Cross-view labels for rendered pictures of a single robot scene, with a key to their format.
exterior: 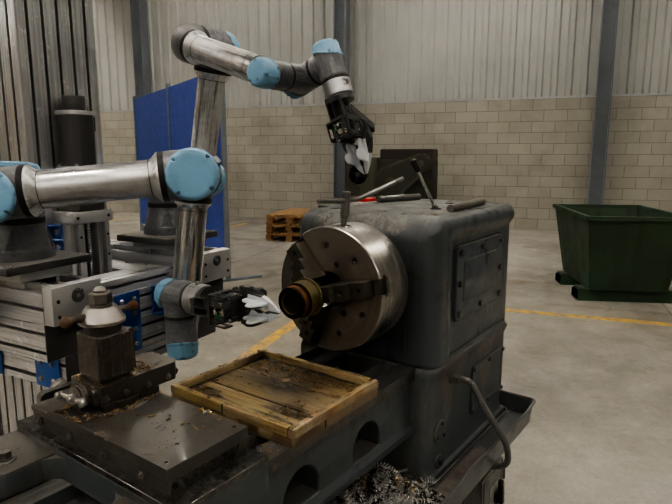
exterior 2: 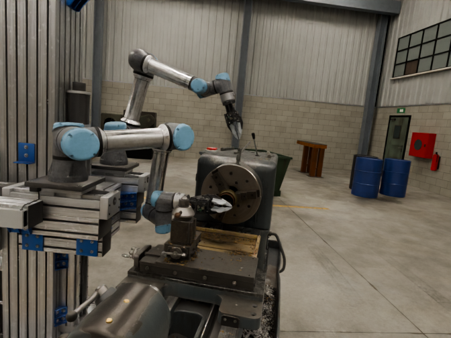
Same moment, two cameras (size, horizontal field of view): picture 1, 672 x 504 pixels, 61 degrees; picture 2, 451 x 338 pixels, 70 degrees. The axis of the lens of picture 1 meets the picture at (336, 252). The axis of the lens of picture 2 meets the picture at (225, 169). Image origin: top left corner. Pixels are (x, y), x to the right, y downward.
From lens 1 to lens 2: 0.79 m
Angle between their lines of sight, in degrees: 26
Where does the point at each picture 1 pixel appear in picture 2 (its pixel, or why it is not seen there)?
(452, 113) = (164, 93)
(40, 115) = (60, 92)
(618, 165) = (245, 129)
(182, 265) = (157, 183)
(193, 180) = (185, 140)
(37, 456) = (159, 286)
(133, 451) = (229, 273)
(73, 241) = not seen: hidden behind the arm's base
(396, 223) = (254, 163)
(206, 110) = (139, 96)
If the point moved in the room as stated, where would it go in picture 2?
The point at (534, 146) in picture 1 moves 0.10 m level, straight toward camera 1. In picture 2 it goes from (206, 115) to (207, 115)
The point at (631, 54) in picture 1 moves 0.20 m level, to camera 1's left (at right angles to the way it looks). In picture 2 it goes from (252, 75) to (247, 74)
